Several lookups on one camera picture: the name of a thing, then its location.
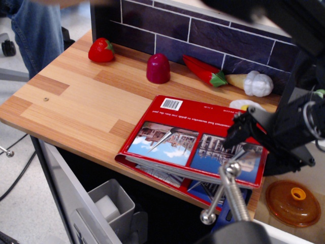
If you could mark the dark red toy dome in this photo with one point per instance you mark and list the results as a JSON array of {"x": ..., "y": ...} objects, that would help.
[{"x": 158, "y": 69}]

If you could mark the blue clamp body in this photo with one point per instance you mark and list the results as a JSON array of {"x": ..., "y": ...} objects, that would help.
[{"x": 226, "y": 217}]

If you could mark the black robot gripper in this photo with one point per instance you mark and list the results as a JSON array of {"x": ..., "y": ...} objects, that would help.
[{"x": 284, "y": 133}]

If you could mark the red toy strawberry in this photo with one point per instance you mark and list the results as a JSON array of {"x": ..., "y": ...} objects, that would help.
[{"x": 101, "y": 51}]

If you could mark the person leg in jeans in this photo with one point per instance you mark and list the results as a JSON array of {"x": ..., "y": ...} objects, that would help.
[{"x": 37, "y": 29}]

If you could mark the black chair caster wheel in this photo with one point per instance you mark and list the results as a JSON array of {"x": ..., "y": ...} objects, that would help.
[{"x": 8, "y": 48}]

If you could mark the grey plastic bin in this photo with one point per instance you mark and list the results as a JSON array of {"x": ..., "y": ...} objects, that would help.
[{"x": 122, "y": 224}]

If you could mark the grey cabinet door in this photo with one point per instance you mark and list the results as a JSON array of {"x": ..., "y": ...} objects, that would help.
[{"x": 81, "y": 218}]

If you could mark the toy fried egg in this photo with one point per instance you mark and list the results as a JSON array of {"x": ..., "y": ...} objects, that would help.
[{"x": 244, "y": 104}]

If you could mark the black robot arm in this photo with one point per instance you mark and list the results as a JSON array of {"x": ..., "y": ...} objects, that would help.
[{"x": 302, "y": 20}]

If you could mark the white block in bin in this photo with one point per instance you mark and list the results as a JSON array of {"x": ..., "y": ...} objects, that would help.
[{"x": 107, "y": 208}]

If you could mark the orange pot lid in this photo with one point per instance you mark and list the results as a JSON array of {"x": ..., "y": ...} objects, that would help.
[{"x": 292, "y": 204}]

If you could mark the red hardcover book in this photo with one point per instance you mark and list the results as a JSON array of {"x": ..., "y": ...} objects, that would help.
[{"x": 179, "y": 143}]

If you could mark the green toy cabbage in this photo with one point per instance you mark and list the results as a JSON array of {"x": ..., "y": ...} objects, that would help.
[{"x": 320, "y": 92}]

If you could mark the red toy chili pepper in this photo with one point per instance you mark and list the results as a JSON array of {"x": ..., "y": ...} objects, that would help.
[{"x": 207, "y": 73}]

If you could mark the small metal knob rod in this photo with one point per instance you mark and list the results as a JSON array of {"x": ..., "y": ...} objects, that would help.
[{"x": 9, "y": 153}]

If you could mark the toy ice cream cone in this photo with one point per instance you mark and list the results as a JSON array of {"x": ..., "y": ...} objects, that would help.
[{"x": 254, "y": 83}]

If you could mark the metal clamp screw handle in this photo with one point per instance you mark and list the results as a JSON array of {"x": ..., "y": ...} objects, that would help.
[{"x": 229, "y": 187}]

